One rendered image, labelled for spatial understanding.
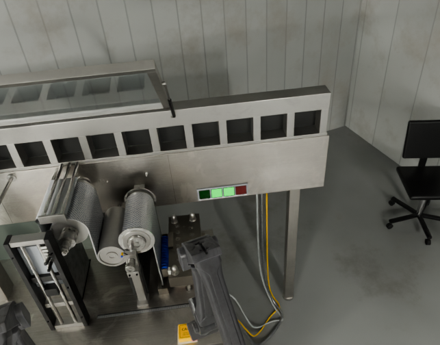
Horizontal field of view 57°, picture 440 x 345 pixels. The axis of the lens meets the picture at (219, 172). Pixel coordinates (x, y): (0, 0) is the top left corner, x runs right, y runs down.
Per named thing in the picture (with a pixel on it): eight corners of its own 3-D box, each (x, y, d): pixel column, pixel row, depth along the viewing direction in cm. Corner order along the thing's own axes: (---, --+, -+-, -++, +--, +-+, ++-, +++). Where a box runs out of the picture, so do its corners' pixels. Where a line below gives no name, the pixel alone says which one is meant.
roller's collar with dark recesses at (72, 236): (61, 249, 158) (56, 237, 154) (64, 238, 163) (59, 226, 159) (77, 247, 158) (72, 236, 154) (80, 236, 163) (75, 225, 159)
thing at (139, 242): (148, 248, 167) (131, 252, 167) (148, 244, 168) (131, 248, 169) (141, 235, 162) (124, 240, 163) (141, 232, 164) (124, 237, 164)
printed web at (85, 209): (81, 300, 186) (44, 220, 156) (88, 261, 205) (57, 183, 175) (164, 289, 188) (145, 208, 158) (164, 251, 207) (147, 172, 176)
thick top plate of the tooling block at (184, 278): (170, 287, 181) (168, 278, 177) (170, 225, 213) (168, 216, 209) (205, 283, 181) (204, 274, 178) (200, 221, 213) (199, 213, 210)
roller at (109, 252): (100, 267, 174) (94, 248, 166) (108, 226, 194) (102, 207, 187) (128, 264, 174) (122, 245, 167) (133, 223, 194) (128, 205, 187)
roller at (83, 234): (57, 246, 165) (46, 221, 156) (70, 205, 185) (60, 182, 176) (92, 241, 165) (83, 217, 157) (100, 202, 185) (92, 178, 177)
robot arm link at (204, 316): (181, 259, 103) (221, 245, 106) (174, 242, 107) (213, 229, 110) (195, 341, 131) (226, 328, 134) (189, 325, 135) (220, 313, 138)
